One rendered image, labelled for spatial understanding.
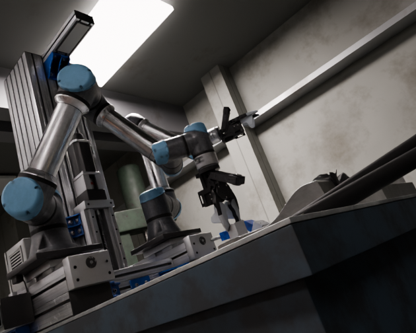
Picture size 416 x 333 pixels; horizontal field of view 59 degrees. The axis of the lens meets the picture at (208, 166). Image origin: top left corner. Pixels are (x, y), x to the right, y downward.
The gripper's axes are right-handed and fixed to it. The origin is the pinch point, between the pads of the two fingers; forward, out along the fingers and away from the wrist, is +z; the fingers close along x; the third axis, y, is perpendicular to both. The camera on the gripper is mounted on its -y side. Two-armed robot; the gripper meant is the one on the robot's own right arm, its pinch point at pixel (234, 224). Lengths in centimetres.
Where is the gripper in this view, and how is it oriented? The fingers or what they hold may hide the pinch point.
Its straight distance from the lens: 117.8
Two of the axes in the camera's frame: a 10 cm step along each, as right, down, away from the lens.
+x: -6.5, 0.7, -7.6
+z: 3.3, 9.3, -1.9
